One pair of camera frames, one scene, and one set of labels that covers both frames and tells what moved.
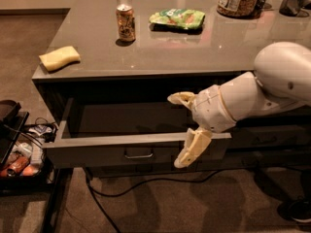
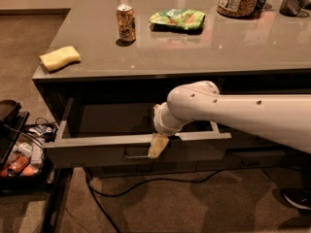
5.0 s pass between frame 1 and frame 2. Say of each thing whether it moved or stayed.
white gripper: moved
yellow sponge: stayed
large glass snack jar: stayed
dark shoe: moved
